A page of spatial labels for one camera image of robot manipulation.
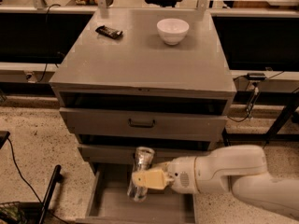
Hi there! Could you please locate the white ceramic bowl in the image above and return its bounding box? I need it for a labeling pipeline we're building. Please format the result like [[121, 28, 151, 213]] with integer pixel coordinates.
[[157, 19, 190, 45]]

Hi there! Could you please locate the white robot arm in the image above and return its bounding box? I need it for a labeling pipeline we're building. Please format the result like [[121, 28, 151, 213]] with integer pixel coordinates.
[[131, 145, 299, 219]]

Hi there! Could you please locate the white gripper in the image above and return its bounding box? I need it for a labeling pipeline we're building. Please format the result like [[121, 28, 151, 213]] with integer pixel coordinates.
[[132, 157, 198, 194]]

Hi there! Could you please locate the dark snack bar wrapper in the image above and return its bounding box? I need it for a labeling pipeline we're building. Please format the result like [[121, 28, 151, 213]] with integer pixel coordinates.
[[95, 25, 122, 39]]

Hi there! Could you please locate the grey top drawer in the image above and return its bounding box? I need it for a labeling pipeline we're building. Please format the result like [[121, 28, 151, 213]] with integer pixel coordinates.
[[60, 108, 226, 142]]

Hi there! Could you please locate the grey middle drawer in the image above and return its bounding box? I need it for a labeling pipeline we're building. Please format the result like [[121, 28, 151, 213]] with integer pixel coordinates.
[[78, 144, 208, 165]]

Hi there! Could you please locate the grey drawer cabinet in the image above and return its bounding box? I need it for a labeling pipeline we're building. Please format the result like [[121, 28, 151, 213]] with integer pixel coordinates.
[[49, 7, 237, 173]]

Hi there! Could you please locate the black metal stand leg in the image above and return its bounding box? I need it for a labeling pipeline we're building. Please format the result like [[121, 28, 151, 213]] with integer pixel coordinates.
[[36, 165, 62, 224]]

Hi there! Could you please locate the black table leg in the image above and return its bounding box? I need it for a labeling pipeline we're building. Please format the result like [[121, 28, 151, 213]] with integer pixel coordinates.
[[221, 128, 231, 147]]

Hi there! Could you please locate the black cable on floor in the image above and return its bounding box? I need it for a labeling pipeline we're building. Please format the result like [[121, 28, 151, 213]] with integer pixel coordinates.
[[6, 137, 68, 224]]

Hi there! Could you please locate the wire basket with items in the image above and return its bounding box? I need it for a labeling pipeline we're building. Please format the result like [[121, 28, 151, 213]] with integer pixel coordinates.
[[0, 202, 28, 224]]

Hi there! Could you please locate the grey open bottom drawer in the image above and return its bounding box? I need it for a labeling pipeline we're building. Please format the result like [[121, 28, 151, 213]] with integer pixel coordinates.
[[76, 164, 196, 224]]

